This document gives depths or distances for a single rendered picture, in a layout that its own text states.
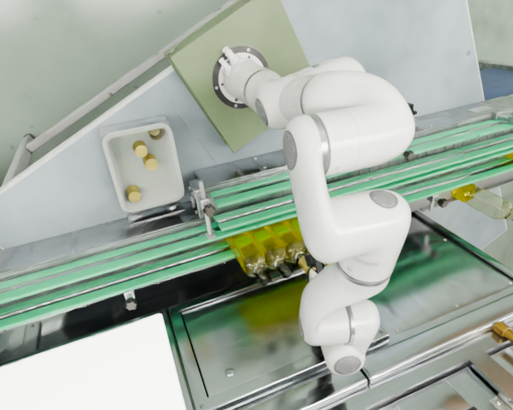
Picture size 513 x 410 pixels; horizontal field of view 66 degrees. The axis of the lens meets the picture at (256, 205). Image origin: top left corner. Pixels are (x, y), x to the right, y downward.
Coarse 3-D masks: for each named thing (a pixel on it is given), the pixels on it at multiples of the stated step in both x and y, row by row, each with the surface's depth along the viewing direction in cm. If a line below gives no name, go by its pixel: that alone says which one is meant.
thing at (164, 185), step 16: (144, 128) 98; (160, 128) 99; (112, 144) 104; (128, 144) 105; (160, 144) 108; (112, 160) 100; (128, 160) 107; (160, 160) 110; (176, 160) 105; (112, 176) 100; (128, 176) 109; (144, 176) 111; (160, 176) 112; (176, 176) 108; (144, 192) 112; (160, 192) 112; (176, 192) 111; (128, 208) 106; (144, 208) 107
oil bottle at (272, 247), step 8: (248, 232) 111; (256, 232) 108; (264, 232) 108; (272, 232) 108; (256, 240) 105; (264, 240) 104; (272, 240) 104; (264, 248) 101; (272, 248) 101; (280, 248) 101; (272, 256) 99; (280, 256) 100; (272, 264) 100
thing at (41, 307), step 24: (480, 168) 141; (504, 168) 139; (408, 192) 132; (432, 192) 130; (168, 264) 109; (192, 264) 108; (72, 288) 104; (96, 288) 103; (120, 288) 102; (0, 312) 98; (24, 312) 97; (48, 312) 96
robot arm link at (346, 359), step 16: (352, 304) 70; (368, 304) 70; (352, 320) 68; (368, 320) 68; (352, 336) 68; (368, 336) 68; (336, 352) 71; (352, 352) 71; (336, 368) 72; (352, 368) 72
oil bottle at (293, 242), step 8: (272, 224) 111; (280, 224) 111; (288, 224) 110; (280, 232) 107; (288, 232) 107; (280, 240) 104; (288, 240) 103; (296, 240) 103; (288, 248) 101; (296, 248) 101; (304, 248) 102; (288, 256) 102
